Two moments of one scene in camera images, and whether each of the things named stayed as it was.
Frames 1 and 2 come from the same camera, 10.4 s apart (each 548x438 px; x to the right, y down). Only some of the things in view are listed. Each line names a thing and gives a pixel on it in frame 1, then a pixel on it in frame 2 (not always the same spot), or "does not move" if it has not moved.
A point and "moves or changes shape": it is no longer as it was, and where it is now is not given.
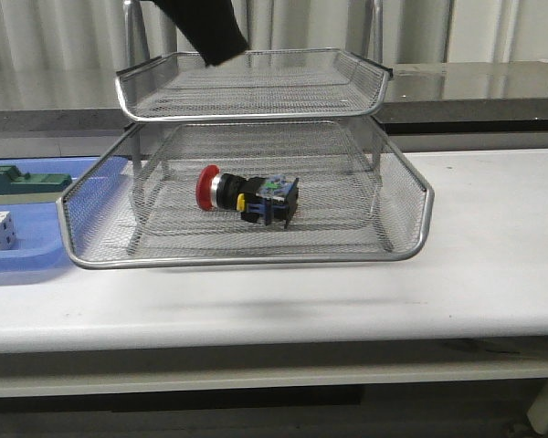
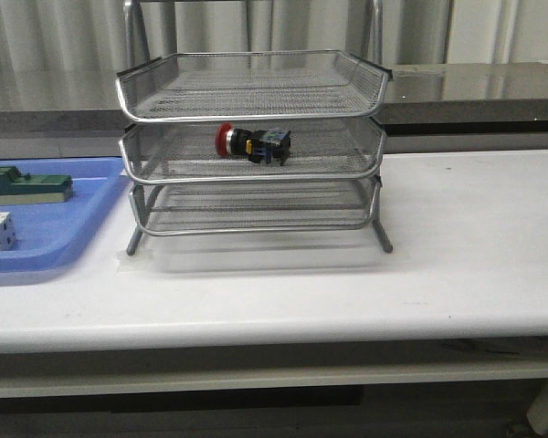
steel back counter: x=79 y=99 does not move
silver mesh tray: x=253 y=85 does not move
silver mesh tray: x=357 y=198 moves or changes shape
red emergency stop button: x=258 y=199 -> x=268 y=146
